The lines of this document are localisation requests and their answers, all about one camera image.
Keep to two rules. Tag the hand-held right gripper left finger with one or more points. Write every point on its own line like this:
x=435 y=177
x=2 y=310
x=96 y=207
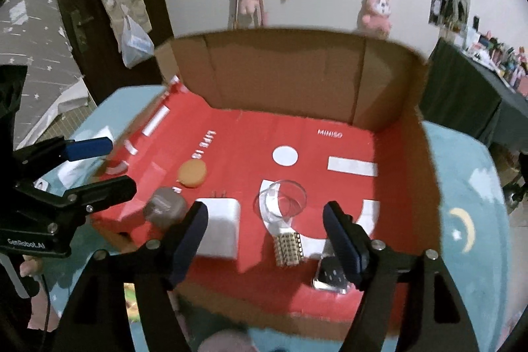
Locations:
x=187 y=240

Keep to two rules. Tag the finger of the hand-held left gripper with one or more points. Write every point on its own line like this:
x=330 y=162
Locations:
x=88 y=148
x=103 y=191

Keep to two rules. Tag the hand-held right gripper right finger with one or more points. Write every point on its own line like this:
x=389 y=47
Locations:
x=344 y=244

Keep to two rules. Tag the black square perfume bottle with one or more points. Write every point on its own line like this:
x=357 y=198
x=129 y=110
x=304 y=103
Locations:
x=328 y=273

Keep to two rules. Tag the white charger plug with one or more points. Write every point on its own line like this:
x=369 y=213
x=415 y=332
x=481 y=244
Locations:
x=222 y=228

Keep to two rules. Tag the grey-brown earbud case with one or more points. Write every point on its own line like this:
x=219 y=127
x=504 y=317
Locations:
x=165 y=207

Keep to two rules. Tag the silver magnet cylinder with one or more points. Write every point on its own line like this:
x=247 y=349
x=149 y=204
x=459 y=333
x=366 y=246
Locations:
x=288 y=249

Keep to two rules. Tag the orange soap block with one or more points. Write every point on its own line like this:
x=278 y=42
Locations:
x=192 y=172

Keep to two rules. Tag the clear glass cup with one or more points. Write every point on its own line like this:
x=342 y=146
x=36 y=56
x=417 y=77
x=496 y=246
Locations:
x=284 y=203

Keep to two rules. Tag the red cardboard box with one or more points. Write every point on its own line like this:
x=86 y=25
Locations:
x=288 y=88

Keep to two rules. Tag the person's left hand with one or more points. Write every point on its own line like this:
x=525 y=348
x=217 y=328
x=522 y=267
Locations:
x=29 y=268

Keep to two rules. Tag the white plastic bag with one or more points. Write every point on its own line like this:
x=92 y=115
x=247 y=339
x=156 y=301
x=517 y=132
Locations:
x=134 y=42

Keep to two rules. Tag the dark covered table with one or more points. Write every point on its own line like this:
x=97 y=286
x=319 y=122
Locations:
x=462 y=100

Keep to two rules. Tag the row of cosmetic bottles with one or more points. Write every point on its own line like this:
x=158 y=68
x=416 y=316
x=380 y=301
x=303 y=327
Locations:
x=499 y=55

